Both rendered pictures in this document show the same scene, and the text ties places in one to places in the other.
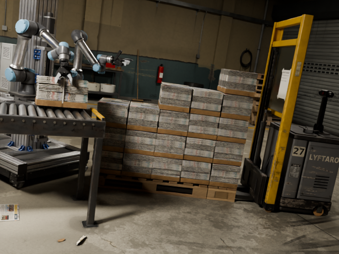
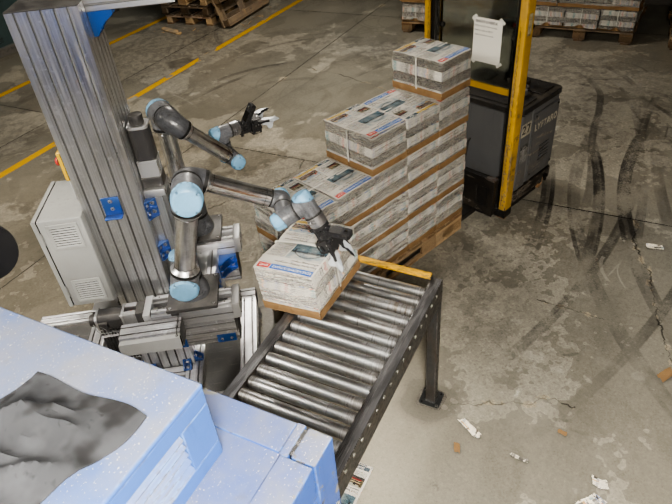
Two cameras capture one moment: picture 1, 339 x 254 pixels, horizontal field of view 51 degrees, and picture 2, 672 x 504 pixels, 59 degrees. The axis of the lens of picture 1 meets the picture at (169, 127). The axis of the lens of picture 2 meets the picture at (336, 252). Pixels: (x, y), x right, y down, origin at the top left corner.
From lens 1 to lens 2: 260 cm
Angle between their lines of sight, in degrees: 42
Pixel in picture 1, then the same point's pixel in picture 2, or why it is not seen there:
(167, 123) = (385, 188)
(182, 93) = (396, 135)
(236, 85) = (451, 82)
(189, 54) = not seen: outside the picture
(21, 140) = (178, 353)
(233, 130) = (453, 144)
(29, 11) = (96, 137)
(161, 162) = (386, 243)
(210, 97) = (425, 118)
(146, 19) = not seen: outside the picture
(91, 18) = not seen: outside the picture
